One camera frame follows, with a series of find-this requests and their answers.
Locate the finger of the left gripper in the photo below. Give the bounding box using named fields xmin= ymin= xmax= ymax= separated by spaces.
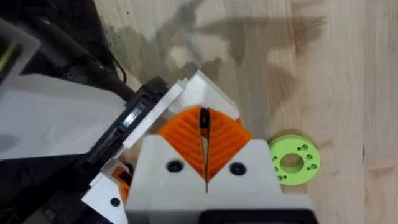
xmin=81 ymin=159 xmax=135 ymax=224
xmin=169 ymin=69 xmax=241 ymax=121

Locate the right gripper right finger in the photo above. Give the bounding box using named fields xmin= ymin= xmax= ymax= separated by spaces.
xmin=207 ymin=107 xmax=285 ymax=202

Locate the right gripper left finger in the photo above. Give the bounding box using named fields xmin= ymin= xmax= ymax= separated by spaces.
xmin=129 ymin=105 xmax=208 ymax=202

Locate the green disc with holes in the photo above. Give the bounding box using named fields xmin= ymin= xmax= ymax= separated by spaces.
xmin=267 ymin=134 xmax=322 ymax=187

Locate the thin black cable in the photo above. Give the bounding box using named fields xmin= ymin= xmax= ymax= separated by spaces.
xmin=110 ymin=54 xmax=128 ymax=85

